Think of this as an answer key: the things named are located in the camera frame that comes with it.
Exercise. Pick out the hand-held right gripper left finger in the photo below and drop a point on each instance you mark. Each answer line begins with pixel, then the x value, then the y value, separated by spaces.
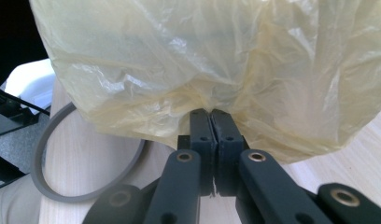
pixel 207 133

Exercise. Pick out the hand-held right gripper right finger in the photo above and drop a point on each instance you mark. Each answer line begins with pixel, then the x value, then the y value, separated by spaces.
pixel 227 140

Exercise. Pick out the yellow plastic bin bag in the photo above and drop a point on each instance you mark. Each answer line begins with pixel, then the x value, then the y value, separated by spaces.
pixel 179 62

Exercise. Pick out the black stand base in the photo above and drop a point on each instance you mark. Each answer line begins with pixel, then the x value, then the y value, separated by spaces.
pixel 11 119

